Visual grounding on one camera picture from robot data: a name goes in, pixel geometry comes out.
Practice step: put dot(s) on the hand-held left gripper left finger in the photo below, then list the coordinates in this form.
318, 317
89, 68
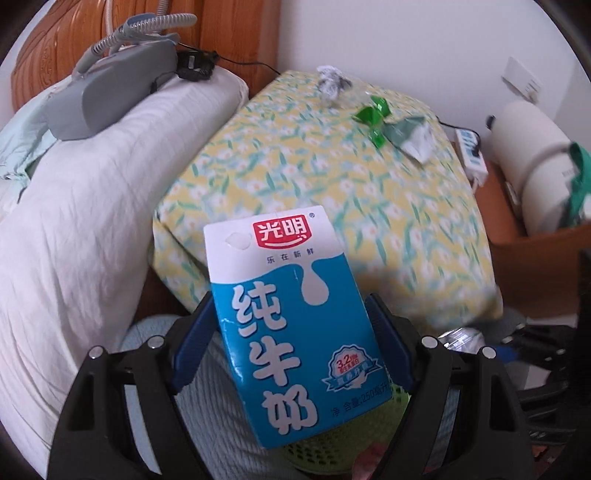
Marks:
194, 350

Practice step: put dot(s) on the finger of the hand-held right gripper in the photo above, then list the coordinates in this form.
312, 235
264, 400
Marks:
508, 355

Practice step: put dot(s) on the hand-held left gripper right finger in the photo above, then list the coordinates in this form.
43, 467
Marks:
392, 341

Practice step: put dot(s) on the blue and white milk carton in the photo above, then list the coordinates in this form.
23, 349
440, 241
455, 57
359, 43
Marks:
286, 323

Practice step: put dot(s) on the green mesh waste bin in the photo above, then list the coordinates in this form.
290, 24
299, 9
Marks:
341, 438

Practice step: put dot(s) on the large green snack packet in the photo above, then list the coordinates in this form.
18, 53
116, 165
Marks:
411, 136

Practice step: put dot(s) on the small green snack wrapper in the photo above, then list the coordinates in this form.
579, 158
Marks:
371, 117

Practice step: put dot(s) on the person's leg in blue pants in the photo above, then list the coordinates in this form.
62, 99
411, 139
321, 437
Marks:
221, 415

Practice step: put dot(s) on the white pillow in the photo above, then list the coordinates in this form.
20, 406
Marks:
92, 230

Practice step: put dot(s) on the white rolled mat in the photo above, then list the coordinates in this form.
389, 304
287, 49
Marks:
531, 170

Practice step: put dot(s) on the white power strip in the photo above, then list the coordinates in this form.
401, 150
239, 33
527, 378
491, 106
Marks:
471, 154

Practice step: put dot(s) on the crumpled silver foil ball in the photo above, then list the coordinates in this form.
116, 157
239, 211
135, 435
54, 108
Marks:
332, 83

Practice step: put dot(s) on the light green cloth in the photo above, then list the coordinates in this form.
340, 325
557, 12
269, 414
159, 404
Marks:
18, 147

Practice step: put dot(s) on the grey breathing machine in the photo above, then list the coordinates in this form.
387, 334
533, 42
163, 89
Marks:
111, 83

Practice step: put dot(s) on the black power adapter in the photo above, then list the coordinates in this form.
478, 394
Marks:
196, 64

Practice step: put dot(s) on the wooden headboard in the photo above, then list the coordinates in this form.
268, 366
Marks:
231, 27

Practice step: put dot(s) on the white wall socket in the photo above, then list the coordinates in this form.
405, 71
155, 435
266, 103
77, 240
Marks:
521, 78

